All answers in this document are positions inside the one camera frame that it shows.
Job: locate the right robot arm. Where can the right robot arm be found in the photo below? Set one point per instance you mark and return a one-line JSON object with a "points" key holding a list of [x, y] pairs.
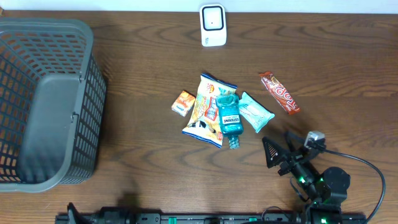
{"points": [[324, 192]]}

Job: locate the red brown chocolate bar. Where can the red brown chocolate bar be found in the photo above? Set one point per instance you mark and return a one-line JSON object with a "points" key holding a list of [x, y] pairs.
{"points": [[279, 92]]}

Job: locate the grey plastic shopping basket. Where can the grey plastic shopping basket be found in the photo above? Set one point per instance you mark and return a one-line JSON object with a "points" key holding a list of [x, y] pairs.
{"points": [[52, 102]]}

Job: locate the teal wet wipes pack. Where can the teal wet wipes pack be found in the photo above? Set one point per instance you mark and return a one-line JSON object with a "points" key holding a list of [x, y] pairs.
{"points": [[254, 112]]}

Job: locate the small orange snack packet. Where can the small orange snack packet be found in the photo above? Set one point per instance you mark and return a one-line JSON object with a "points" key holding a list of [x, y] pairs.
{"points": [[183, 103]]}

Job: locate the teal mouthwash bottle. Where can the teal mouthwash bottle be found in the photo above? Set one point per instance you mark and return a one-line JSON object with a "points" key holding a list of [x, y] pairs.
{"points": [[230, 120]]}

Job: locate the yellow snack bag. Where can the yellow snack bag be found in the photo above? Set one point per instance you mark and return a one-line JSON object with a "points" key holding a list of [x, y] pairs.
{"points": [[204, 123]]}

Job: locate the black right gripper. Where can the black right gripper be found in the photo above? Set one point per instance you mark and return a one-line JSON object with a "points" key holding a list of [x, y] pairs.
{"points": [[293, 160]]}

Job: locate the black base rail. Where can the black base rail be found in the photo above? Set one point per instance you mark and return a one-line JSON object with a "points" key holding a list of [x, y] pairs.
{"points": [[155, 218]]}

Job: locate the white barcode scanner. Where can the white barcode scanner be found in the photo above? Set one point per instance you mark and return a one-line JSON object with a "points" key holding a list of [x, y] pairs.
{"points": [[213, 25]]}

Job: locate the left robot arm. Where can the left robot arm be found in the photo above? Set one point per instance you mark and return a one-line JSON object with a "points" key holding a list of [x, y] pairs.
{"points": [[106, 215]]}

